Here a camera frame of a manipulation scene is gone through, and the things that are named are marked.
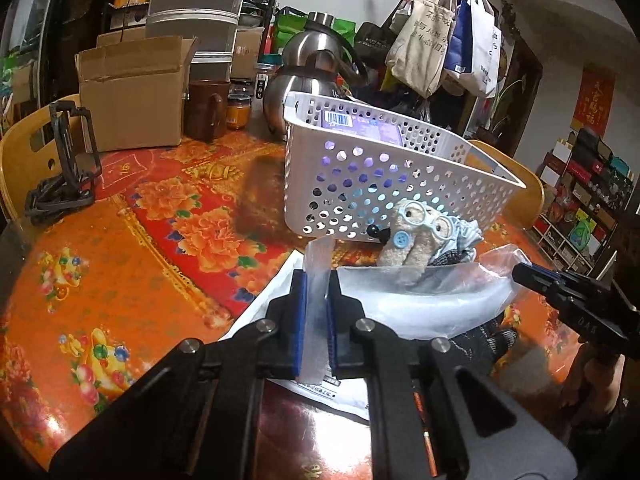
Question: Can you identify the white printed paper sheet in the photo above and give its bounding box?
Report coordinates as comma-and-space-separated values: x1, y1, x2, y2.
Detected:
220, 250, 369, 422

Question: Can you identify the clear plastic bag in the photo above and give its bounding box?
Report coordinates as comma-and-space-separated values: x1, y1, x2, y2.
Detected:
302, 237, 528, 370

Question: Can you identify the purple tissue pack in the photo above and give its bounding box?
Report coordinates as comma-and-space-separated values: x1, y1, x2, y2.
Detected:
321, 110, 402, 146

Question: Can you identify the person right hand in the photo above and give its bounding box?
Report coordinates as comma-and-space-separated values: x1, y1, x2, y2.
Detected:
561, 340, 625, 425

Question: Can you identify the wooden chair right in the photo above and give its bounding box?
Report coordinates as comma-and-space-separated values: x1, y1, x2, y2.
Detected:
466, 138, 547, 231

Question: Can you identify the wooden chair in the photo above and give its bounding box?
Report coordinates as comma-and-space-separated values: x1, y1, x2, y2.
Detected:
1, 106, 62, 221
466, 138, 547, 231

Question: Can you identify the cluttered bookshelf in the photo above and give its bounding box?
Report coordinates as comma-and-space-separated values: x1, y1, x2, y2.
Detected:
530, 128, 636, 275

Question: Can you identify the beige plush bear toy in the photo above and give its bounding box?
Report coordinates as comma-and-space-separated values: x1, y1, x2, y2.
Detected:
376, 200, 454, 268

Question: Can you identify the orange floral tablecloth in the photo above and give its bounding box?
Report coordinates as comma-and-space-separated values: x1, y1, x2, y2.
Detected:
1, 131, 577, 479

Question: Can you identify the white perforated plastic basket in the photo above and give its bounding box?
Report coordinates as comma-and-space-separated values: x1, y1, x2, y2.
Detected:
283, 101, 525, 242

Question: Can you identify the orange sauce jar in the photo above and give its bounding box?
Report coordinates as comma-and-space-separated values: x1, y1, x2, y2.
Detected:
227, 92, 252, 130

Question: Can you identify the white blue paper bag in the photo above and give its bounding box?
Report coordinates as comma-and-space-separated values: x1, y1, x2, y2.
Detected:
444, 0, 502, 99

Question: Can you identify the beige canvas tote bag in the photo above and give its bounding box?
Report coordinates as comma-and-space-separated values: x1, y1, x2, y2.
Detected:
385, 0, 457, 98

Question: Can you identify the brown ceramic mug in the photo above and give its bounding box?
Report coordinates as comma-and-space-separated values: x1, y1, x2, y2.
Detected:
183, 80, 230, 143

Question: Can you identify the lower steel thermos kettle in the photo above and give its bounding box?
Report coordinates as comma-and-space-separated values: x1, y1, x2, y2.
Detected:
262, 66, 352, 141

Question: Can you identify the steel thermos kettle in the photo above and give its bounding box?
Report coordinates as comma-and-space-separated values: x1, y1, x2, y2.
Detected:
262, 66, 352, 141
282, 29, 368, 87

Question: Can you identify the glass jar dark lid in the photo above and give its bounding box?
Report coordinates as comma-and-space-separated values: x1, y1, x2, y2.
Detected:
254, 62, 279, 101

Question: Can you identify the open cardboard box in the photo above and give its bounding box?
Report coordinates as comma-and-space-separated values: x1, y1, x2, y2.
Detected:
76, 36, 196, 153

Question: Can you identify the upper steel thermos kettle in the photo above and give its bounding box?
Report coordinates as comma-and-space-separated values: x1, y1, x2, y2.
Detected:
282, 29, 368, 87

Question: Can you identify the wooden chair left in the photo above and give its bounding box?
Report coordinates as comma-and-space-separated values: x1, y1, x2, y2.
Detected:
1, 106, 62, 221

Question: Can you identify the green shopping bag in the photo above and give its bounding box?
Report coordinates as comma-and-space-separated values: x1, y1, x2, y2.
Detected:
270, 6, 356, 54

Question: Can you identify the white plastic drawer tower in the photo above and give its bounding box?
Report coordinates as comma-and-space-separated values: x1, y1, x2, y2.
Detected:
145, 0, 243, 80

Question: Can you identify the red wall banner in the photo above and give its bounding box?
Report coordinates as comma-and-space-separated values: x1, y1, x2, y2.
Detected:
570, 64, 615, 138

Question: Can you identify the black metal frame holder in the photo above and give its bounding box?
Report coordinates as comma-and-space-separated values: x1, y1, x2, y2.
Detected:
25, 100, 102, 226

